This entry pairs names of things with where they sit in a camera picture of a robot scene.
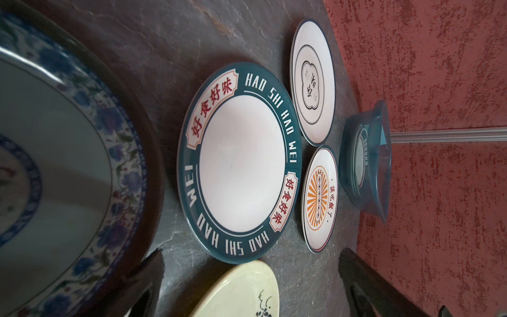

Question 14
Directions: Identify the translucent blue plastic bin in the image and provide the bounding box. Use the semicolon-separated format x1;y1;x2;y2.
339;100;392;223

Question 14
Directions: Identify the plate with green lettered rim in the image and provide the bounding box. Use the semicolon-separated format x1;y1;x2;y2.
353;125;369;195

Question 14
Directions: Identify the aluminium right corner post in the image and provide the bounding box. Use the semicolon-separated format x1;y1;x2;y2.
391;127;506;144

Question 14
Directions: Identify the cream yellow plate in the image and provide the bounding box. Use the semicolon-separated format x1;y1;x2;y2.
191;260;280;316

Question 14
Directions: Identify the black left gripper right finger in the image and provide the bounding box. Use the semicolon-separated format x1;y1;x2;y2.
338;248;427;316

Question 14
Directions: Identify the white plate black line motif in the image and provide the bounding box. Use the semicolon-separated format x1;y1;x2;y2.
290;18;336;147

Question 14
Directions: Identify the orange sunburst white plate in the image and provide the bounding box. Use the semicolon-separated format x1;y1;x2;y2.
301;145;339;254

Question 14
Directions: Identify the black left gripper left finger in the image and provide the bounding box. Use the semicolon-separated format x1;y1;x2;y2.
88;249;165;316

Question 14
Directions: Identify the blue floral porcelain plate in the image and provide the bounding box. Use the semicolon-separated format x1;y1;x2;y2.
1;1;164;316

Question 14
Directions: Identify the green rim hao shi plate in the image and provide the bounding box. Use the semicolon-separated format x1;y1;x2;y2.
177;62;302;264

